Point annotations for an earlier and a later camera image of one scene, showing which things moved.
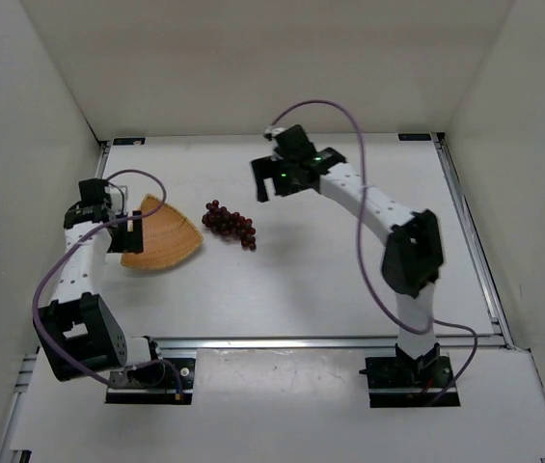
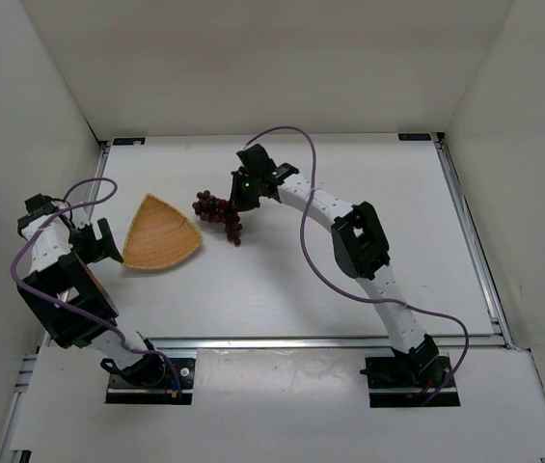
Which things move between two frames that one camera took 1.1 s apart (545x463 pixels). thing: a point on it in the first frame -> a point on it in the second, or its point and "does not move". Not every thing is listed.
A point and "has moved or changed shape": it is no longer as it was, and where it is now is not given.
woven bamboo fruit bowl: [168, 237] does not move
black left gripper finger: [134, 239] -> [102, 250]
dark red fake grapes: [232, 225] has moved or changed shape
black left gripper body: [128, 236] -> [106, 239]
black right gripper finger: [262, 168] -> [233, 201]
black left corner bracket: [131, 141] does not move
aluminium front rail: [316, 343] does not move
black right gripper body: [268, 170] -> [241, 199]
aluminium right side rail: [473, 238] does not move
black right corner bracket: [414, 136] does not move
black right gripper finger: [281, 178] -> [250, 200]
